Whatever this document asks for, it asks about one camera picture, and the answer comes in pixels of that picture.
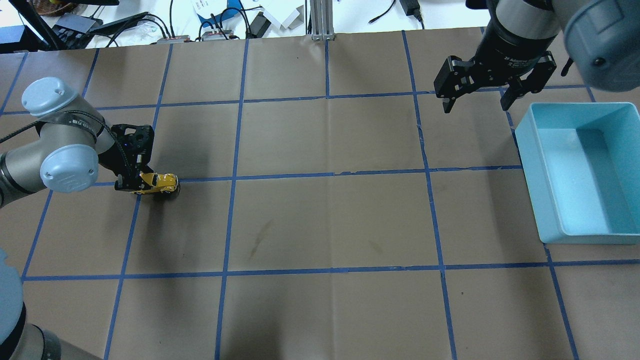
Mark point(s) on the white folded cardboard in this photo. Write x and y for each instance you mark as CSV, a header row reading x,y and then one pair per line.
x,y
288,14

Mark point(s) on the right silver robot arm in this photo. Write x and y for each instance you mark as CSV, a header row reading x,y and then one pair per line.
x,y
601,38

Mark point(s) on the light blue plastic bin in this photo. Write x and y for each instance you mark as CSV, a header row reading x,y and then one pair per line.
x,y
581,165

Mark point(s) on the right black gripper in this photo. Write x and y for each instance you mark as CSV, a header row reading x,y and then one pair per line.
x,y
511,46

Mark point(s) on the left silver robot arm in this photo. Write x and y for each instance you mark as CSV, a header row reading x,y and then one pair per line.
x,y
74,142

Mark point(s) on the yellow beetle toy car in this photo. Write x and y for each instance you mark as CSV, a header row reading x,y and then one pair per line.
x,y
153,183

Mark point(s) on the black power adapter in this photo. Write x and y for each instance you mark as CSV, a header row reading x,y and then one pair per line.
x,y
411,7

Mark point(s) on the aluminium frame post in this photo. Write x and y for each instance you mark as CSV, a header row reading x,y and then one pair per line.
x,y
321,20

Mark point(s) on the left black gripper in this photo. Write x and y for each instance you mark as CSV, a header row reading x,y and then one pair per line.
x,y
108,159

